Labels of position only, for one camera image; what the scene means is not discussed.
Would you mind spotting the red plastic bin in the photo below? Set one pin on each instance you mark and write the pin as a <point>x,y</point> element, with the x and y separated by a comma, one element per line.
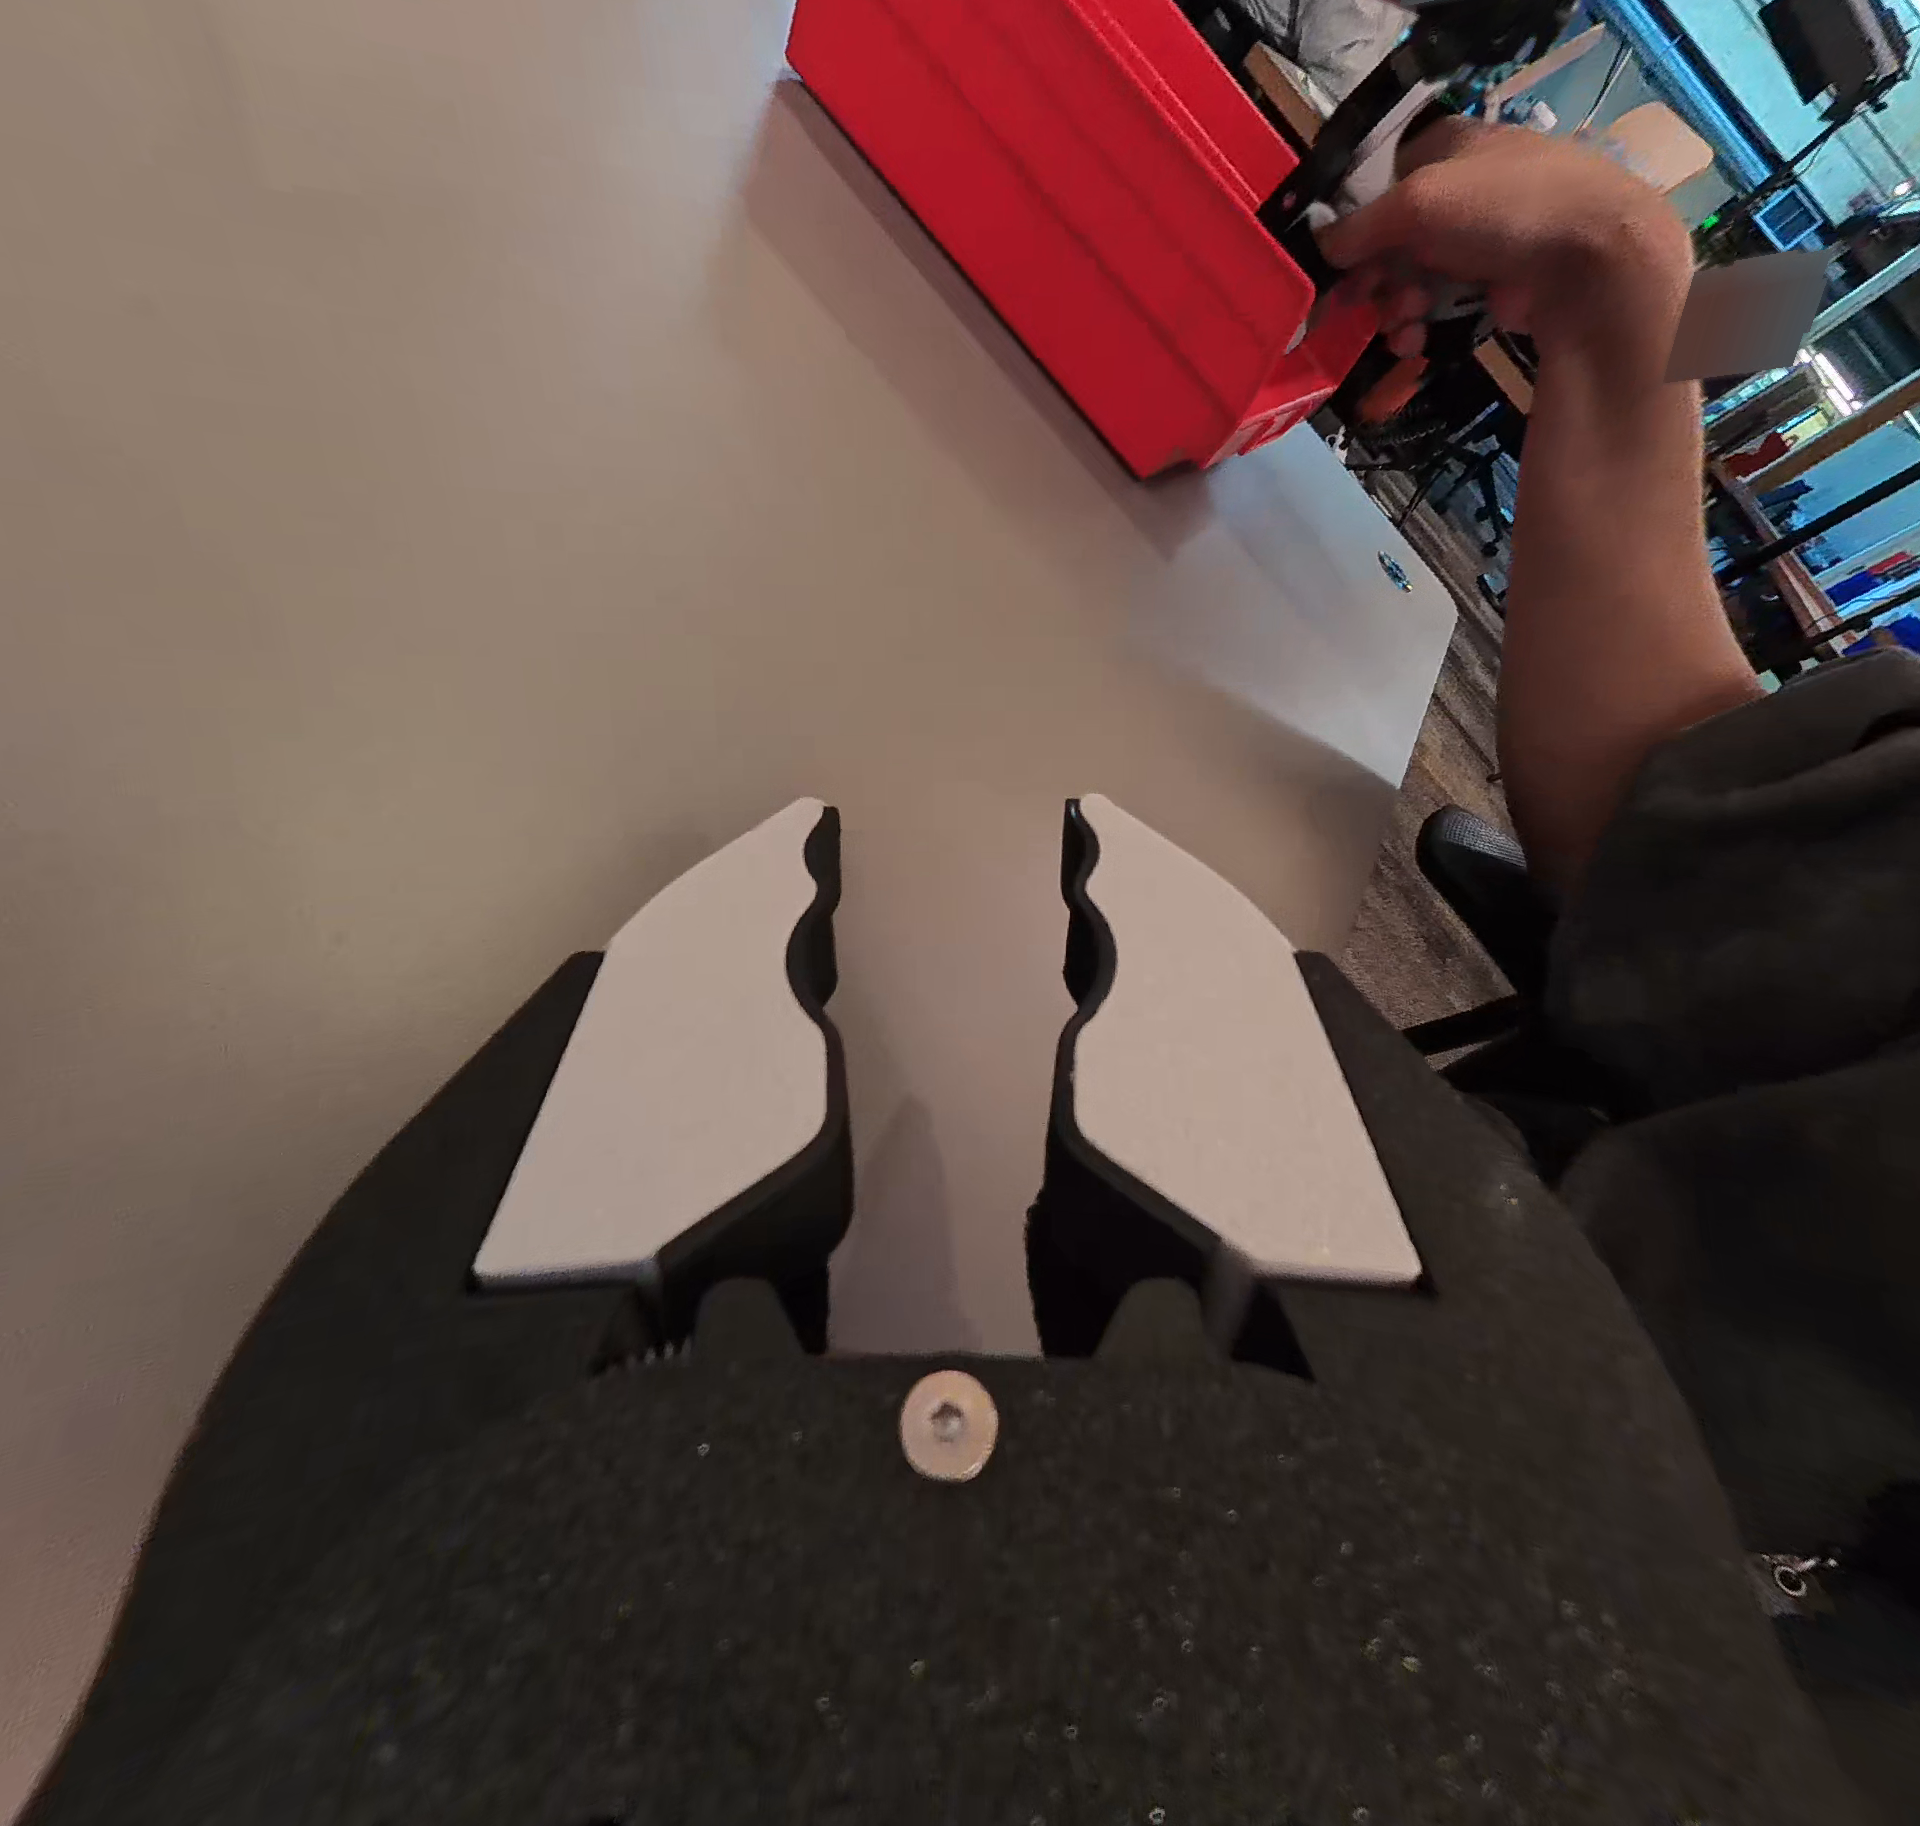
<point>1050,147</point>

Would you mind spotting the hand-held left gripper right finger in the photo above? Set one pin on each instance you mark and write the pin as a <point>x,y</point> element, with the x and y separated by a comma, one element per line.
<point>1245,1084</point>

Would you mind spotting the person's right hand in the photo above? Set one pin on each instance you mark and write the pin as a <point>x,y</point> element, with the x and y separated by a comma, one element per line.
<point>1516,237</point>

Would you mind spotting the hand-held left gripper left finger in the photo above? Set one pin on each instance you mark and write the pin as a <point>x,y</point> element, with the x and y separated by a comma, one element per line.
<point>660,1077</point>

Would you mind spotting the person's black chair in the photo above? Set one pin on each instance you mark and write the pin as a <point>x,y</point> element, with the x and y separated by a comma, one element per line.
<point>1485,911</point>

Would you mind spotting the person's right forearm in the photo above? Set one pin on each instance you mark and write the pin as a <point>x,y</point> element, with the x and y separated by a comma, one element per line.
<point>1620,596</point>

